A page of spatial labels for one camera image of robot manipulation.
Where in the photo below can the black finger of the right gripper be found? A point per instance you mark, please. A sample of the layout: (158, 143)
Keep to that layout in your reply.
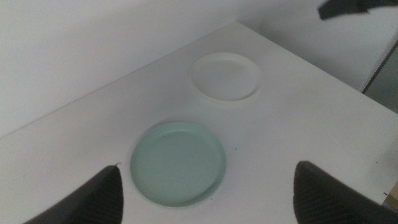
(342, 7)

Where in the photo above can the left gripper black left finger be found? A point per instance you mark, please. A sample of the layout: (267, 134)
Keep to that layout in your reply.
(96, 199)

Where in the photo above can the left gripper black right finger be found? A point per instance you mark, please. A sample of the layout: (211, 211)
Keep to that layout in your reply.
(323, 199)

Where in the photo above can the pale green shallow bowl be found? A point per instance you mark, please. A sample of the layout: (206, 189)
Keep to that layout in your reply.
(177, 165)

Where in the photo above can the white shallow bowl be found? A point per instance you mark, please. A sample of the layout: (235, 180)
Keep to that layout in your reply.
(225, 76)

